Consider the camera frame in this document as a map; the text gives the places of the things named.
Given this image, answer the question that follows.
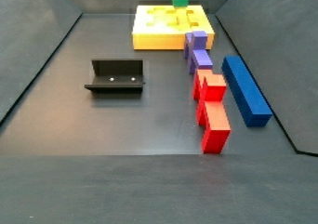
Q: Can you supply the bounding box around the yellow slotted board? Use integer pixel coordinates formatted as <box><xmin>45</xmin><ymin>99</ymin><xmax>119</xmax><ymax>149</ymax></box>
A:
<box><xmin>132</xmin><ymin>6</ymin><xmax>215</xmax><ymax>50</ymax></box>

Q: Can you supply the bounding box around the red notched block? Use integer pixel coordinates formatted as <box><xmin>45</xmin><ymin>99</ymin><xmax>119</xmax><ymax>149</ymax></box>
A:
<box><xmin>192</xmin><ymin>69</ymin><xmax>231</xmax><ymax>154</ymax></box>

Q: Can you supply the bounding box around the purple notched block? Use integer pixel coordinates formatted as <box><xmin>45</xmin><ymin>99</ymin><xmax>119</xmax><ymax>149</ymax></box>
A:
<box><xmin>184</xmin><ymin>31</ymin><xmax>212</xmax><ymax>74</ymax></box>

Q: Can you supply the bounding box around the blue rectangular block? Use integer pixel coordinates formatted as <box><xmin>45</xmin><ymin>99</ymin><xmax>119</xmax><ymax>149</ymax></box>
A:
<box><xmin>221</xmin><ymin>56</ymin><xmax>272</xmax><ymax>127</ymax></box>

